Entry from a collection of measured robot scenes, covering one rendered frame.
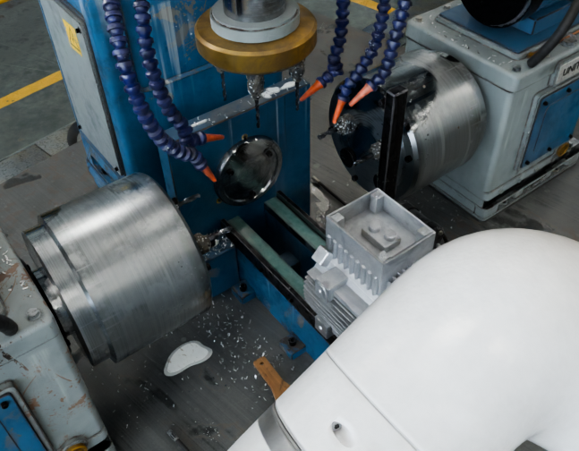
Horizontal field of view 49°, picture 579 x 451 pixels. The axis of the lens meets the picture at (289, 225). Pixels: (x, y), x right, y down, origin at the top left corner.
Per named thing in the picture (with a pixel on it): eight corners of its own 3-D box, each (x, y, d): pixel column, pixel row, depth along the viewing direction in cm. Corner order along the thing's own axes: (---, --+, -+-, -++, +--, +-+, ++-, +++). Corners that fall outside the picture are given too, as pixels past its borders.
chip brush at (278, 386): (246, 367, 113) (246, 364, 113) (269, 353, 115) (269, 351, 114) (313, 458, 101) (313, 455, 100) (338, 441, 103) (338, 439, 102)
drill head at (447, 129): (294, 176, 132) (292, 71, 115) (433, 106, 149) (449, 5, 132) (375, 245, 118) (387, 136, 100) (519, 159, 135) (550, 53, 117)
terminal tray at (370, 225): (323, 251, 96) (324, 216, 91) (375, 220, 100) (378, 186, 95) (377, 300, 89) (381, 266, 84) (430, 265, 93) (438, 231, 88)
